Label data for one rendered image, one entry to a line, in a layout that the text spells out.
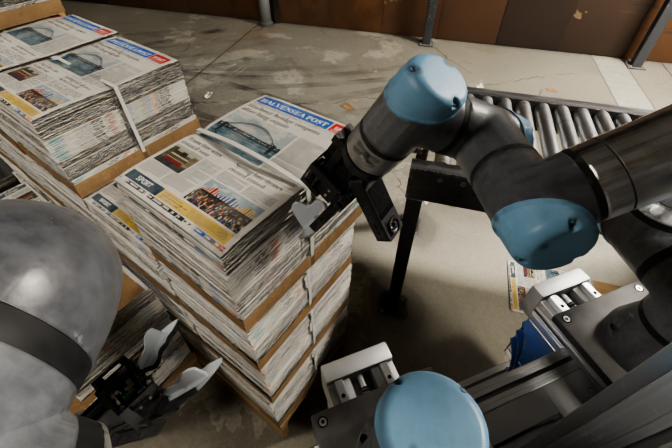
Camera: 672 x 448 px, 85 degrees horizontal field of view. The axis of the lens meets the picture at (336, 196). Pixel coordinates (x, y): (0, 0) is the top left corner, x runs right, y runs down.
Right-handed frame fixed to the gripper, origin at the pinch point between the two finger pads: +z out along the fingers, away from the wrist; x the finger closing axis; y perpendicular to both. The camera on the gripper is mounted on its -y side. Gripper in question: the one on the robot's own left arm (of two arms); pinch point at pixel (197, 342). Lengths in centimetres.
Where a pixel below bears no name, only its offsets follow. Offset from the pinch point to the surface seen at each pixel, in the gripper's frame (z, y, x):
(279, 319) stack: 15.9, -13.6, -2.6
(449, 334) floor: 76, -85, -33
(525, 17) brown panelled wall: 391, -57, 33
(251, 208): 16.1, 20.8, -1.4
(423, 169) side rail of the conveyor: 72, -5, -9
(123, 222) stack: 9.0, -2.5, 39.0
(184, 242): 7.3, 15.7, 6.1
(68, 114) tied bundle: 14, 18, 55
